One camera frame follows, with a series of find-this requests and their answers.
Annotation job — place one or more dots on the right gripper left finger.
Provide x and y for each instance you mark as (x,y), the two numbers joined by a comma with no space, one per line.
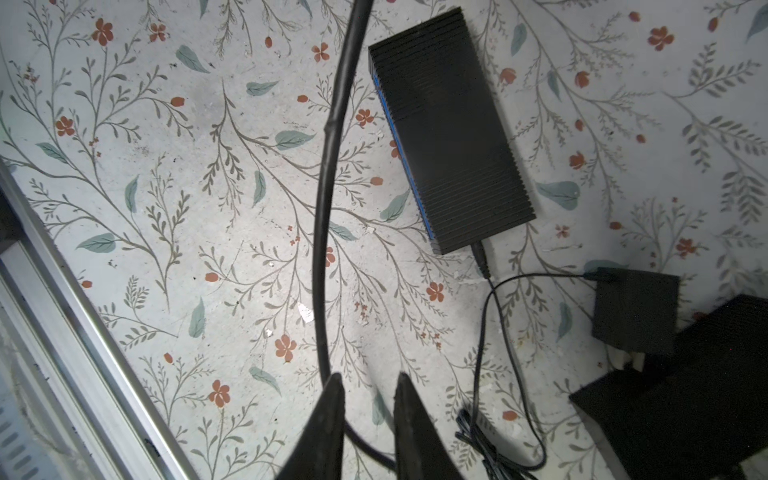
(318,453)

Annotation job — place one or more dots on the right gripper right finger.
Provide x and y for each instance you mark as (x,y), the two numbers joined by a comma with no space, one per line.
(419,452)

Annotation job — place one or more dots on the black power adapter with cable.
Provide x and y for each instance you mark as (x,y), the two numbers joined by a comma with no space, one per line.
(634,312)

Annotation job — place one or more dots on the long black power brick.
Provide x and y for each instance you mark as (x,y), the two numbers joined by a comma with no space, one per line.
(697,415)

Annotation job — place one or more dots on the black network switch box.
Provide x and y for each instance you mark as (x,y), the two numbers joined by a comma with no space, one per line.
(448,132)

